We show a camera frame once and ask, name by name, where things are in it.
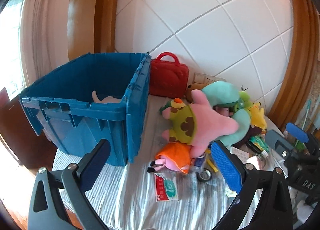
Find brown plush toy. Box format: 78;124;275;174
185;83;212;103

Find pink starfish plush toy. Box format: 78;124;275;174
160;90;239;158

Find striped white table cloth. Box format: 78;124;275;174
52;94;283;230

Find red green tissue packet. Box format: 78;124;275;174
155;173;178;202

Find dark purple plush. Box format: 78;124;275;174
239;126;263;146

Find green frog plush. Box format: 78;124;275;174
237;91;253;109

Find yellow pikachu plush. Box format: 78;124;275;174
249;102;267;130

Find pink curtain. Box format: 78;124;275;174
20;0;69;85

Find red toy suitcase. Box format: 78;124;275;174
149;52;189;98

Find black tape roll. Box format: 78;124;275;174
196;168;212;183

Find dark wooden cabinet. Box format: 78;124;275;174
1;88;57;174

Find orange dress pig plush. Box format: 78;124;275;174
147;142;191;174

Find teal neck pillow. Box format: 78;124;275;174
201;81;251;146

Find wooden door frame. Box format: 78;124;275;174
67;0;118;61

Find pink pig plush blue dress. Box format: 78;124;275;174
92;91;121;104

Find wall power socket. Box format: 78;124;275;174
193;73;226;84

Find blue plastic storage crate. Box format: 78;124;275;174
20;52;151;166

